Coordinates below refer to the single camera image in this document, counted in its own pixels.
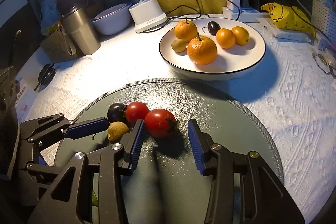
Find white printed card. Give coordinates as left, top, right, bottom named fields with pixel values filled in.
left=15, top=77, right=37, bottom=123

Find brown longan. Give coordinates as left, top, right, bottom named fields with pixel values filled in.
left=108, top=121, right=129, bottom=143
left=171, top=39, right=187, bottom=53

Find lavender stacked bowls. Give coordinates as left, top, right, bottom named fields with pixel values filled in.
left=91, top=2, right=133, bottom=36

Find red tomato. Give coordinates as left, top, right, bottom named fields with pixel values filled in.
left=144, top=109, right=179, bottom=138
left=125, top=102, right=149, bottom=125

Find black cable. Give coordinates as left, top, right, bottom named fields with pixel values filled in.
left=142, top=0, right=241, bottom=34

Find green leaf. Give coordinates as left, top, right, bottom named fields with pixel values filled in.
left=92, top=190, right=98, bottom=207

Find black round object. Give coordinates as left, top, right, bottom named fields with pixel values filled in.
left=34, top=64, right=56, bottom=91

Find dark plum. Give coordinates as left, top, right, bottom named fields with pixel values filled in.
left=107, top=102, right=127, bottom=123

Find white flat box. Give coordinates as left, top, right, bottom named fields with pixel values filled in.
left=257, top=18, right=313, bottom=42

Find dark cherry with stem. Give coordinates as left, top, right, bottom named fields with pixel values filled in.
left=202, top=21, right=221, bottom=36

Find large orange with leaf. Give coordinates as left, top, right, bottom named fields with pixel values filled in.
left=187, top=33, right=218, bottom=65

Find small orange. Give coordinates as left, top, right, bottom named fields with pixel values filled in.
left=216, top=28, right=236, bottom=50
left=231, top=26, right=250, bottom=46

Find white woven basket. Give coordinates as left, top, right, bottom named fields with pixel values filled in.
left=311, top=0, right=336, bottom=42

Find round grey-green mat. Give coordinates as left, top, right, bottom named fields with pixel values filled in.
left=53, top=78, right=285, bottom=224

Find blue plastic bag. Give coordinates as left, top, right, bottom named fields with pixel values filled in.
left=40, top=0, right=61, bottom=36

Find white power strip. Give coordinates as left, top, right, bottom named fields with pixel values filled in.
left=223, top=7, right=269, bottom=23

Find yellow duck bag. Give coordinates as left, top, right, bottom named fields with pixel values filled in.
left=260, top=2, right=316, bottom=37

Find steel tumbler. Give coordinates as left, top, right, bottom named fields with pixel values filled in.
left=61, top=5, right=100, bottom=55

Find white textured tablecloth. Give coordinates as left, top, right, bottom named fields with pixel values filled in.
left=27, top=23, right=335, bottom=222

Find small keychain cluster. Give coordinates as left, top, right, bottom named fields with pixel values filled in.
left=310, top=47, right=335, bottom=79

